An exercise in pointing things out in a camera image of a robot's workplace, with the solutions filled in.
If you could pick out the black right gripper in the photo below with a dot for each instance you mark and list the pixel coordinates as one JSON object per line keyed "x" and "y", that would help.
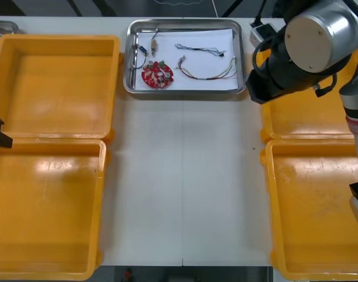
{"x": 259, "y": 88}

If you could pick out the white paper sheet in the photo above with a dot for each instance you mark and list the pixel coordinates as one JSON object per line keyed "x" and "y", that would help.
{"x": 196, "y": 38}

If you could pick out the steel tray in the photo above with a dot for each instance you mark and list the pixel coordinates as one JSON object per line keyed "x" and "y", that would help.
{"x": 8, "y": 26}
{"x": 129, "y": 58}

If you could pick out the round red circuit board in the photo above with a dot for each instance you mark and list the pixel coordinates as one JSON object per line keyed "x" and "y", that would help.
{"x": 158, "y": 75}

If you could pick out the solenoid with white label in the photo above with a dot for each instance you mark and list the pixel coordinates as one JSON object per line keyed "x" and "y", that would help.
{"x": 153, "y": 44}

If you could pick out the solenoid with blue label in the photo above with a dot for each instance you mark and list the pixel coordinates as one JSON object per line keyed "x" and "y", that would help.
{"x": 142, "y": 50}

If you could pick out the yellow-orange plastic bin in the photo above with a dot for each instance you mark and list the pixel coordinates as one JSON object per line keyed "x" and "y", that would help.
{"x": 308, "y": 117}
{"x": 50, "y": 205}
{"x": 314, "y": 211}
{"x": 61, "y": 88}

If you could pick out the silver-grey and black right arm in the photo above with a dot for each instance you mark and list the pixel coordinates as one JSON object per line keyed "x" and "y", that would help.
{"x": 314, "y": 29}

